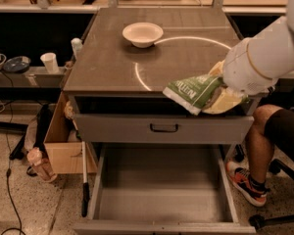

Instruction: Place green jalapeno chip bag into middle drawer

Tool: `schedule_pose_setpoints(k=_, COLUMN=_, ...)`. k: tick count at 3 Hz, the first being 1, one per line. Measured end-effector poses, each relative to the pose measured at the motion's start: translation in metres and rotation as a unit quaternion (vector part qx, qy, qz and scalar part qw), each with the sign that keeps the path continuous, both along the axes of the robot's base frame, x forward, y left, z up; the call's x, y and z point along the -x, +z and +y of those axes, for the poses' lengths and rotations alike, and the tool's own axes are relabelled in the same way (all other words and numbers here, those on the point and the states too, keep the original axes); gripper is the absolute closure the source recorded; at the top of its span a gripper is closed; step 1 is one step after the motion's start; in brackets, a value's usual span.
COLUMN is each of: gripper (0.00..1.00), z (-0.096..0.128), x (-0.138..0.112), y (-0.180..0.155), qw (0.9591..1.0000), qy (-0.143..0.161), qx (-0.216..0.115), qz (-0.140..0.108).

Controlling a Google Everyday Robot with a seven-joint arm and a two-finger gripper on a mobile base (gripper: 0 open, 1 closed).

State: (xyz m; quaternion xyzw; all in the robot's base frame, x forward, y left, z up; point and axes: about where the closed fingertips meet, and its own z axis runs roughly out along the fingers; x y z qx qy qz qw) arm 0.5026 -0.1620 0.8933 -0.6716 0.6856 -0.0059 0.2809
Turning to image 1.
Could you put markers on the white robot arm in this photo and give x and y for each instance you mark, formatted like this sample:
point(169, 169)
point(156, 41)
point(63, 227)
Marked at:
point(255, 64)

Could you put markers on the white paper cup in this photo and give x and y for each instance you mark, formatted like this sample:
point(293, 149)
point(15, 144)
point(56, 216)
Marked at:
point(50, 62)

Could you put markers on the green jalapeno chip bag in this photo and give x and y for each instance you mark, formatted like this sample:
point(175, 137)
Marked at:
point(194, 92)

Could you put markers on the person's bare leg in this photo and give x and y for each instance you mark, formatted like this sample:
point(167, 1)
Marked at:
point(272, 127)

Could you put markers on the wooden box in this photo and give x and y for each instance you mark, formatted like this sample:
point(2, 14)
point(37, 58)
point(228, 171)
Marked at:
point(62, 143)

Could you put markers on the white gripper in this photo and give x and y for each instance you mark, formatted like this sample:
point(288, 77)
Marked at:
point(240, 68)

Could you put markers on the pink water bottle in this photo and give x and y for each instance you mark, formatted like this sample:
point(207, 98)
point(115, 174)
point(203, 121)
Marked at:
point(41, 165)

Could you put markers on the open grey bottom drawer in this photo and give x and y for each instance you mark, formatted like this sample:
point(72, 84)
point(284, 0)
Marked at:
point(161, 190)

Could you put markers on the white stick with black grip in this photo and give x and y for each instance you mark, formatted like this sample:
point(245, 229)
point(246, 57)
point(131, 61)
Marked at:
point(85, 197)

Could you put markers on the grey drawer cabinet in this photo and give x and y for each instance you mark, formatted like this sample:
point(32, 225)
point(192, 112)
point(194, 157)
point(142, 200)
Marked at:
point(113, 77)

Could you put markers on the grey drawer with black handle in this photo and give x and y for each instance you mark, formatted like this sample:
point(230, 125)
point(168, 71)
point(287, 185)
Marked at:
point(162, 129)

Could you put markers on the dark blue plate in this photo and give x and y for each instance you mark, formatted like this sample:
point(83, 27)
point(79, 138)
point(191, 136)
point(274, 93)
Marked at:
point(18, 64)

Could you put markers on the white plastic bottle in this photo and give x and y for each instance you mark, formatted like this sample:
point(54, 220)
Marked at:
point(77, 46)

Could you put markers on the white paper bowl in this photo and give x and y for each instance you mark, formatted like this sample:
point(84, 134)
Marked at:
point(142, 35)

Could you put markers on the black office chair base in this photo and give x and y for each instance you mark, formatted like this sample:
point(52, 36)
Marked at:
point(280, 202)

